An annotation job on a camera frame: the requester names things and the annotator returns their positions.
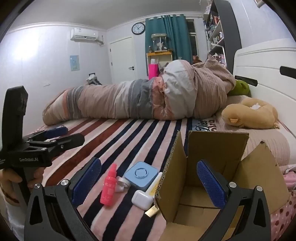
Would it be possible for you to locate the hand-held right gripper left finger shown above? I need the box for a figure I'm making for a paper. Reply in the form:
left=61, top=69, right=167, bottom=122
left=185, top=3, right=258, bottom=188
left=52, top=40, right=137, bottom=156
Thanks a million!
left=24, top=157, right=102, bottom=241

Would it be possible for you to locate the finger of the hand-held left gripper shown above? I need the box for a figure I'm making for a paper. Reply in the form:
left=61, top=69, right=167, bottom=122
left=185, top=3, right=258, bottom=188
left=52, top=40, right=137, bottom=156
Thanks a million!
left=28, top=133, right=85, bottom=154
left=24, top=126, right=68, bottom=142

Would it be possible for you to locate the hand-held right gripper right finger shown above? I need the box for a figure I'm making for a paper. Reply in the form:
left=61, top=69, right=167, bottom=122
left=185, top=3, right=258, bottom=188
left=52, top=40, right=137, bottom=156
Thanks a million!
left=196, top=159, right=271, bottom=241

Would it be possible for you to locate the cardboard box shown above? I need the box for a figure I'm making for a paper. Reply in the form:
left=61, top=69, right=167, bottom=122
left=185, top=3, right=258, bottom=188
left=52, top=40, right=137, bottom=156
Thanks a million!
left=154, top=130, right=290, bottom=241

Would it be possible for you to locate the white case with yellow label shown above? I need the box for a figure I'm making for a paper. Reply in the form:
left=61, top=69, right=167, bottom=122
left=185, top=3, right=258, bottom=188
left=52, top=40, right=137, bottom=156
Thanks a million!
left=148, top=172, right=163, bottom=197

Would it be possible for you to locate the person's left forearm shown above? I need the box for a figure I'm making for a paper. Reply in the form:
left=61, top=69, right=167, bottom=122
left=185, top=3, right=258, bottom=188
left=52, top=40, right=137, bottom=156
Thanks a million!
left=3, top=202, right=27, bottom=234

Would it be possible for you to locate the person's left hand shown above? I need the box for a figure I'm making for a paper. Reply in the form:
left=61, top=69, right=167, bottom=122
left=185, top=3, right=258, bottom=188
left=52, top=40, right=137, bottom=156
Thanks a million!
left=0, top=166, right=45, bottom=205

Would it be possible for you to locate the pink spray bottle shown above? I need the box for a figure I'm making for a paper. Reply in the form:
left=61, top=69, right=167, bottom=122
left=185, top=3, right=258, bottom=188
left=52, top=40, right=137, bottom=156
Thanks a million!
left=100, top=163, right=117, bottom=206

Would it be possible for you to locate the striped blanket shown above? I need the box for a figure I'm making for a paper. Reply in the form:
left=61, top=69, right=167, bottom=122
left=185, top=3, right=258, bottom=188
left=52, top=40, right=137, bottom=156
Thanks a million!
left=23, top=117, right=195, bottom=241

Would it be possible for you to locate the blue square case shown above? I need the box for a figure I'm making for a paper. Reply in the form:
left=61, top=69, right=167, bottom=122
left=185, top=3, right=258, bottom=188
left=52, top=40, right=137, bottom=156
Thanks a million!
left=124, top=161, right=159, bottom=191

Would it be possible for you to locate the white earbuds case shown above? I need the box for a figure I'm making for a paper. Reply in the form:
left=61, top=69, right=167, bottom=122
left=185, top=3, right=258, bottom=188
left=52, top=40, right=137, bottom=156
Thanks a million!
left=131, top=189, right=154, bottom=211

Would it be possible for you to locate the pale blue printed sheet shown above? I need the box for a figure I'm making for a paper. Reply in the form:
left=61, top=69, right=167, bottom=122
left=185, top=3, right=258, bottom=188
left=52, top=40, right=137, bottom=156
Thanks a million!
left=191, top=118, right=218, bottom=135

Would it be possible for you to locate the rolled pink grey quilt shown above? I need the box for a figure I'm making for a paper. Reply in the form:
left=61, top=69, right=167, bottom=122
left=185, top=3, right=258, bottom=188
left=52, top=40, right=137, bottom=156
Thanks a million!
left=42, top=54, right=237, bottom=127

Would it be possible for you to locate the gold flat card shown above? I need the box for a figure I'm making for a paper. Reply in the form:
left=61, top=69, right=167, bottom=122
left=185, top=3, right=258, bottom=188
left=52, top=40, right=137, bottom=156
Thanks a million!
left=145, top=207, right=160, bottom=218

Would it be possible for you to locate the pink clothing heap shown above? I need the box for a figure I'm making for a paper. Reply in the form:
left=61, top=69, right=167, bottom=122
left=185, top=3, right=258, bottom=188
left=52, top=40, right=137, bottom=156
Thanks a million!
left=281, top=164, right=296, bottom=193

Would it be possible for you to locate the brown plush toy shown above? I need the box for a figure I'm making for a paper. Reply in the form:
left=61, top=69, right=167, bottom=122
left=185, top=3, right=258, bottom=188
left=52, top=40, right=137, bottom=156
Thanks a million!
left=221, top=97, right=280, bottom=129

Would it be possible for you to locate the white door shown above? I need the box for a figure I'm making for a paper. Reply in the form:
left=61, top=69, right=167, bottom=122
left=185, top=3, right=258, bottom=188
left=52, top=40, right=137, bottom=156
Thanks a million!
left=109, top=37, right=137, bottom=84

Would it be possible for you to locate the green plush toy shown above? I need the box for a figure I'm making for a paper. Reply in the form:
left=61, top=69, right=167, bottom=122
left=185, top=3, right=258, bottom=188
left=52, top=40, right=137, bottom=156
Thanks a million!
left=228, top=80, right=251, bottom=97

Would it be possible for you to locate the white air conditioner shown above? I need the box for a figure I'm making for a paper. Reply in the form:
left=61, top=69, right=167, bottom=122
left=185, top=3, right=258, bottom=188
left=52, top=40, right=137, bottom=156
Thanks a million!
left=70, top=28, right=99, bottom=42

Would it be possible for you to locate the pink bag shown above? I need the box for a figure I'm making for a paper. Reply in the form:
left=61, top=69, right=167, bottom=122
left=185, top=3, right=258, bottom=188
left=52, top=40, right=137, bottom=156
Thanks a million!
left=149, top=64, right=159, bottom=80

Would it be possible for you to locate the yellow table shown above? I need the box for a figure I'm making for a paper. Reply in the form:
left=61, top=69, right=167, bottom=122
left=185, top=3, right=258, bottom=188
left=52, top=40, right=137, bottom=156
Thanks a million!
left=147, top=51, right=173, bottom=77

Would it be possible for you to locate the white headboard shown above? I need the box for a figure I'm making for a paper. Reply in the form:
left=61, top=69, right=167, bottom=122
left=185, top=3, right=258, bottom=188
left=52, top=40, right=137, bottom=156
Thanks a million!
left=228, top=45, right=296, bottom=149

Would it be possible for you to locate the glass display case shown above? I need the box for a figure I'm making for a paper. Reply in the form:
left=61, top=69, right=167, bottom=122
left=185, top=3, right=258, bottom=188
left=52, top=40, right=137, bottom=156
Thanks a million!
left=151, top=34, right=167, bottom=52

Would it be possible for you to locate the teal curtain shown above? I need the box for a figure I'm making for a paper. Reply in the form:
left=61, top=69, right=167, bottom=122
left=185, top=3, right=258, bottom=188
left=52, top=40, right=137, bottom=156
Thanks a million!
left=145, top=14, right=193, bottom=78

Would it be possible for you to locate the window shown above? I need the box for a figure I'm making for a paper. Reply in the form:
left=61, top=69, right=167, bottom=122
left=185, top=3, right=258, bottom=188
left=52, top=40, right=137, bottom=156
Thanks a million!
left=186, top=20, right=200, bottom=58

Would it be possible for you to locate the dark bookshelf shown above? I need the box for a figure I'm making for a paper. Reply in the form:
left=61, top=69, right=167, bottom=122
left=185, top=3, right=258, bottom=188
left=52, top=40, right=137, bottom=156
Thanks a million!
left=203, top=0, right=242, bottom=72

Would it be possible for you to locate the wall poster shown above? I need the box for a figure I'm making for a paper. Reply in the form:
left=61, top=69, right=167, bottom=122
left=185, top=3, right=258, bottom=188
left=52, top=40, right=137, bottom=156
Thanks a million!
left=69, top=55, right=80, bottom=71

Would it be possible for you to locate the wall clock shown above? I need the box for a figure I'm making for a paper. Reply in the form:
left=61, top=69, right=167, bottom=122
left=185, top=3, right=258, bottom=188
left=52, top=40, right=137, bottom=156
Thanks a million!
left=132, top=22, right=146, bottom=35

